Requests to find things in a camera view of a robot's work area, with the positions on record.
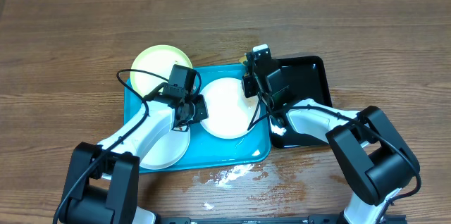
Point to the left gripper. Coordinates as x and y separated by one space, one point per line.
202 112

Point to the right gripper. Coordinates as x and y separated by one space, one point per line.
249 82

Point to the white plate with pink rim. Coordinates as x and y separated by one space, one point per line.
229 110

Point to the yellow-green plate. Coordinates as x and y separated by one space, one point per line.
158 60

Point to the green yellow sponge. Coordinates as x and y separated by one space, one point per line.
243 60

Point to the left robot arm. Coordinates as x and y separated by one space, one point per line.
102 181

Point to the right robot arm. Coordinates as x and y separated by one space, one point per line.
377 163

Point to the black rectangular tray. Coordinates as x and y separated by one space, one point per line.
307 79

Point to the white plate front left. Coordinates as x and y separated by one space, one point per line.
167 151

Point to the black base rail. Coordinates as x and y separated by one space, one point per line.
239 220

